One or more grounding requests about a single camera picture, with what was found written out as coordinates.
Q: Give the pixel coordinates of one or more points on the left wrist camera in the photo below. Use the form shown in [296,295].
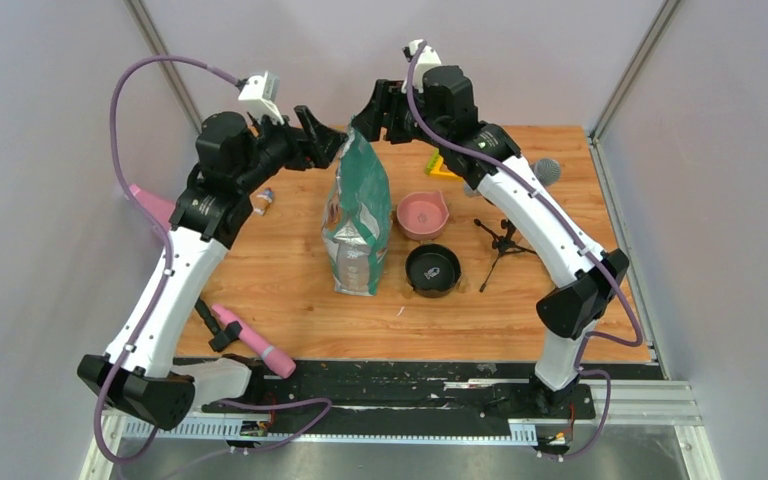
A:
[257,97]

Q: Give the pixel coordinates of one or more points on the yellow green triangular toy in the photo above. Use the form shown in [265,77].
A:
[435,167]

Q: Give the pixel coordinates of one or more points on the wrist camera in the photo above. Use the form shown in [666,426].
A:
[421,58]
[257,97]

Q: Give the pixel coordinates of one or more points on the pink pet bowl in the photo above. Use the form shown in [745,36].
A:
[422,215]

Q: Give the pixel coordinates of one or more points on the small colourful figurine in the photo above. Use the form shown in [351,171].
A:
[262,201]

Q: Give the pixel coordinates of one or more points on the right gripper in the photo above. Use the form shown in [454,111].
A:
[387,99]

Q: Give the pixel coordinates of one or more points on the black mounting rail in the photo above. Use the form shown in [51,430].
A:
[413,398]

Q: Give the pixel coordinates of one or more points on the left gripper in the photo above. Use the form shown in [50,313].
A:
[302,143]

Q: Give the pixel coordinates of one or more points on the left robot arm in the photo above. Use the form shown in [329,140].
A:
[236,155]

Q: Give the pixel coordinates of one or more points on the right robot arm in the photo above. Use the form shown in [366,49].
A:
[439,109]

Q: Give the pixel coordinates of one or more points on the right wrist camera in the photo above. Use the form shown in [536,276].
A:
[421,58]

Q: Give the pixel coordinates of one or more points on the green dog food bag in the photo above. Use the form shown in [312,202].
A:
[357,221]

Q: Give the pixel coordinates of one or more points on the glitter silver microphone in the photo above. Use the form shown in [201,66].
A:
[547,171]

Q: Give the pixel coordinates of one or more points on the black pet bowl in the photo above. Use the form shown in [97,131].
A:
[432,270]

